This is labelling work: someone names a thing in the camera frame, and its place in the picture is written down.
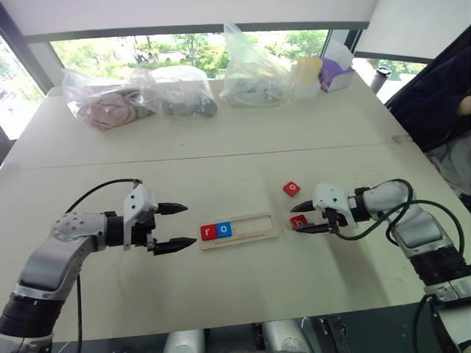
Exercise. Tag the person in dark clothing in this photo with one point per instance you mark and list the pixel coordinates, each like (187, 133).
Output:
(427, 103)

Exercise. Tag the black tumbler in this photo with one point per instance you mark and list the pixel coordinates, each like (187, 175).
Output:
(379, 81)

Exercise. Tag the wooden letter tray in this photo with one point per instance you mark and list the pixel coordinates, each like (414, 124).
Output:
(254, 229)

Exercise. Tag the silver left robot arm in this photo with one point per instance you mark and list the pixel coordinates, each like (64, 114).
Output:
(44, 257)

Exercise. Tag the narrow white roller blind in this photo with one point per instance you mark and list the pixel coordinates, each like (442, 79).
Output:
(404, 29)

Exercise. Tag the purple tissue box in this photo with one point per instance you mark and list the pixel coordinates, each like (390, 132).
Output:
(336, 79)

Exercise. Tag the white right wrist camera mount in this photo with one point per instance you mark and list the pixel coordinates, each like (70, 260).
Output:
(329, 196)

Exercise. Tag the plastic bag with pink cloth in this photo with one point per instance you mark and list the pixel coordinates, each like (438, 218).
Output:
(110, 110)

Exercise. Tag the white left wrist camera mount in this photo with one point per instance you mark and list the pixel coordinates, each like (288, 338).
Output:
(136, 206)

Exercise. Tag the red letter o block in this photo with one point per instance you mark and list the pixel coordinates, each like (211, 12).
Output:
(291, 188)

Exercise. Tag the blue letter o block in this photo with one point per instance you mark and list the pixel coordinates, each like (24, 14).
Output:
(224, 229)

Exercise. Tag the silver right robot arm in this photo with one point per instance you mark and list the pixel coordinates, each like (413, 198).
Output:
(423, 228)

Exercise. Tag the yellow plastic cup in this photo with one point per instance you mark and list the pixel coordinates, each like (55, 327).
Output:
(309, 70)

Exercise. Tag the red letter b block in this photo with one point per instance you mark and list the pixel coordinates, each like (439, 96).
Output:
(297, 220)

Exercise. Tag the wide white roller blind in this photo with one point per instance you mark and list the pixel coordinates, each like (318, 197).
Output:
(184, 14)

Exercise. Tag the black bracket under table edge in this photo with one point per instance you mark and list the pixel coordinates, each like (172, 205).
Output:
(333, 331)

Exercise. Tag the silver rounded robot part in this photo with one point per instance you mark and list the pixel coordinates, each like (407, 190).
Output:
(184, 342)
(285, 336)

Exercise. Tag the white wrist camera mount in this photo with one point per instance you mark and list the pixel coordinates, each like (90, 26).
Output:
(329, 196)
(136, 206)

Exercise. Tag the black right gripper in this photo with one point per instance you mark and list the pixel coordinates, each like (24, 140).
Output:
(333, 217)

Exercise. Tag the person's bare hand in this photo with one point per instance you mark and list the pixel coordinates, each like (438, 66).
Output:
(464, 106)

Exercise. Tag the red letter r block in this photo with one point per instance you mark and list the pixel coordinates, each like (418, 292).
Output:
(208, 232)

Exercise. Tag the tall clear plastic bag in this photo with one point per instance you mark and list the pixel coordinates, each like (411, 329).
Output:
(254, 88)

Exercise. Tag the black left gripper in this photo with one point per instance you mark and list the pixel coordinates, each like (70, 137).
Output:
(141, 231)

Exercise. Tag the white plastic container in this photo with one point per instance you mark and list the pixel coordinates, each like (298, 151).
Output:
(304, 92)

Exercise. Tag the plastic bag with grey items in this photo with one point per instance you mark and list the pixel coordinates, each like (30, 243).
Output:
(187, 104)

